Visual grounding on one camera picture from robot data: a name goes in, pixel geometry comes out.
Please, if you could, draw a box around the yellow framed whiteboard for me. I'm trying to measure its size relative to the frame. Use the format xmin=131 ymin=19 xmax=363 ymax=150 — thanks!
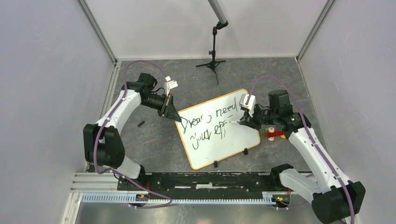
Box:
xmin=176 ymin=89 xmax=261 ymax=170

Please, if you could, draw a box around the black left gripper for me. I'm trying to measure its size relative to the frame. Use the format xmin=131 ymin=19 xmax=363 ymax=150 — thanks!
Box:
xmin=141 ymin=93 xmax=181 ymax=122

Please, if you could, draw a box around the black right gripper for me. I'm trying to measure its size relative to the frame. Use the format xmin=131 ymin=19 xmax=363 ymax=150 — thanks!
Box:
xmin=239 ymin=104 xmax=278 ymax=131

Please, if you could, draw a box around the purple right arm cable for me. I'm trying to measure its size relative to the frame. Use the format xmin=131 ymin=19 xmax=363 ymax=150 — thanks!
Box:
xmin=247 ymin=75 xmax=356 ymax=224

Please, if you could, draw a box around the light blue cable duct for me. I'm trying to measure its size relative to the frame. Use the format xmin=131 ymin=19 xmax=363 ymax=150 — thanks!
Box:
xmin=80 ymin=191 xmax=291 ymax=205

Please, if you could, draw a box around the grey overhead pole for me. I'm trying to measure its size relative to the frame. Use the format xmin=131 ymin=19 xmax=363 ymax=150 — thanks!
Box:
xmin=208 ymin=0 xmax=228 ymax=25

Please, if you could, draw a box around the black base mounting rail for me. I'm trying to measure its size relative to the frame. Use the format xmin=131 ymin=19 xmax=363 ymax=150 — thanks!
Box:
xmin=117 ymin=172 xmax=293 ymax=201

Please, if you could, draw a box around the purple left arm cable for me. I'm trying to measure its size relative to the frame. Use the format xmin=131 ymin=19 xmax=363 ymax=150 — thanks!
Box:
xmin=92 ymin=60 xmax=173 ymax=209

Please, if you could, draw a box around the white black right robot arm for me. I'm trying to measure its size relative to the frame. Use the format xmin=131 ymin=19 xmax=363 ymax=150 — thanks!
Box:
xmin=238 ymin=90 xmax=366 ymax=224

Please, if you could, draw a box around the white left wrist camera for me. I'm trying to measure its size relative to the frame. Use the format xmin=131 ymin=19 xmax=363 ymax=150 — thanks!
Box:
xmin=164 ymin=76 xmax=178 ymax=96

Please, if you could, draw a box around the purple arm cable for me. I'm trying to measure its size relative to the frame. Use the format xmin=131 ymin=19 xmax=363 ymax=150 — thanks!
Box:
xmin=247 ymin=75 xmax=356 ymax=224
xmin=92 ymin=60 xmax=173 ymax=209

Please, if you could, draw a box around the black camera tripod stand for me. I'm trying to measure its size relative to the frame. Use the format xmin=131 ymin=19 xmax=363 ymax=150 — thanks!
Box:
xmin=196 ymin=21 xmax=228 ymax=85

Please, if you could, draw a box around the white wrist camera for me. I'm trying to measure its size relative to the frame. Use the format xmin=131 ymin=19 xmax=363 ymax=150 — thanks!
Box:
xmin=239 ymin=94 xmax=256 ymax=117
xmin=164 ymin=76 xmax=178 ymax=96

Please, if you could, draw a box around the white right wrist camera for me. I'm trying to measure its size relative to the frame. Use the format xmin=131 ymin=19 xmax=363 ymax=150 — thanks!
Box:
xmin=239 ymin=94 xmax=256 ymax=117

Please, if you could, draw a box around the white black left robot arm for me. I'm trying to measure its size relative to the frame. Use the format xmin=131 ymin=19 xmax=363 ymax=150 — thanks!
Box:
xmin=83 ymin=73 xmax=181 ymax=190

